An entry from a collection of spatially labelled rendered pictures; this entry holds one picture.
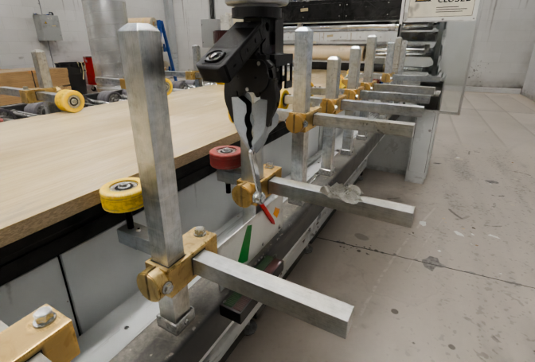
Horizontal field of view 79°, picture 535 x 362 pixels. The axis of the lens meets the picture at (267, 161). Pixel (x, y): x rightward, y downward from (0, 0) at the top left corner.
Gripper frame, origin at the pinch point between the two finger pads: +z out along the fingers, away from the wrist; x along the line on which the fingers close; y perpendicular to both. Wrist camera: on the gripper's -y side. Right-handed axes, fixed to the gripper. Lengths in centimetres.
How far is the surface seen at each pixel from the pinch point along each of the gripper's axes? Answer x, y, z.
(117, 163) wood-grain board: 33.7, -0.7, 9.0
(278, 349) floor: 16, 42, 99
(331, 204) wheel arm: -9.2, 15.0, 15.0
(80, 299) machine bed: 27.8, -17.1, 29.8
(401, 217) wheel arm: -22.3, 15.0, 14.3
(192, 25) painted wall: 720, 804, -55
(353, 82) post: 7, 86, 0
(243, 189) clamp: 7.3, 8.0, 12.8
